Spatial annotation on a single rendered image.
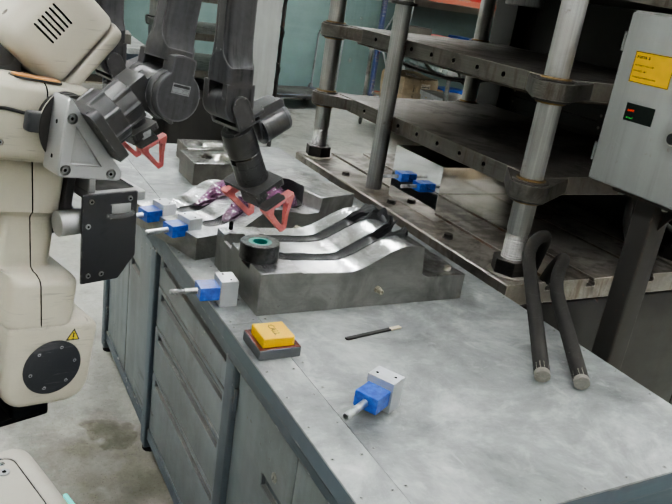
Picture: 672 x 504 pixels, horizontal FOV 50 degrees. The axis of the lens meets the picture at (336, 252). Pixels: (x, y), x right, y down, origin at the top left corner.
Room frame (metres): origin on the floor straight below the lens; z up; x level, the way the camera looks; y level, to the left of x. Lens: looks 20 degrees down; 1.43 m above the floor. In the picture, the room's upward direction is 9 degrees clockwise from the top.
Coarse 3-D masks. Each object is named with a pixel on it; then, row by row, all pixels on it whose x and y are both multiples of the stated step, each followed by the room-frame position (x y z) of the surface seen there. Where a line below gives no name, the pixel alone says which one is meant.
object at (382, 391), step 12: (372, 372) 1.03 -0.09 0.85; (384, 372) 1.04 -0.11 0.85; (372, 384) 1.02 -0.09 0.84; (384, 384) 1.01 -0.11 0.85; (396, 384) 1.01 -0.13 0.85; (360, 396) 0.99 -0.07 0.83; (372, 396) 0.98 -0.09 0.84; (384, 396) 0.99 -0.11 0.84; (396, 396) 1.02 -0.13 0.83; (360, 408) 0.96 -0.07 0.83; (372, 408) 0.97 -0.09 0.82; (384, 408) 1.01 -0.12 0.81
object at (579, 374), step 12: (552, 300) 1.45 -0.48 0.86; (564, 300) 1.44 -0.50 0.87; (564, 312) 1.39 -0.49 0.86; (564, 324) 1.35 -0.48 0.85; (564, 336) 1.31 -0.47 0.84; (576, 336) 1.31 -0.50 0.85; (564, 348) 1.29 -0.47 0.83; (576, 348) 1.27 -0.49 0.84; (576, 360) 1.23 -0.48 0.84; (576, 372) 1.20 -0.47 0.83; (576, 384) 1.18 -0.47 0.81; (588, 384) 1.18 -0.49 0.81
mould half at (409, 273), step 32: (320, 224) 1.61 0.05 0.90; (352, 224) 1.57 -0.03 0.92; (224, 256) 1.45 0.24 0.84; (352, 256) 1.44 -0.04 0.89; (384, 256) 1.42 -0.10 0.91; (416, 256) 1.46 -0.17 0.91; (256, 288) 1.29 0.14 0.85; (288, 288) 1.31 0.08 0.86; (320, 288) 1.34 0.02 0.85; (352, 288) 1.38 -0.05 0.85; (384, 288) 1.42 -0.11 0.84; (416, 288) 1.46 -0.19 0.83; (448, 288) 1.51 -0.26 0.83
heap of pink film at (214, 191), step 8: (216, 184) 1.77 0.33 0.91; (224, 184) 1.77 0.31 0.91; (208, 192) 1.74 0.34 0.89; (216, 192) 1.74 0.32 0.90; (272, 192) 1.75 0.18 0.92; (280, 192) 1.82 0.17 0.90; (200, 200) 1.73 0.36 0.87; (208, 200) 1.73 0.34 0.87; (240, 200) 1.68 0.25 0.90; (296, 200) 1.81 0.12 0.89; (232, 208) 1.66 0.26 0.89; (224, 216) 1.65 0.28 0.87; (232, 216) 1.64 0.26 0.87
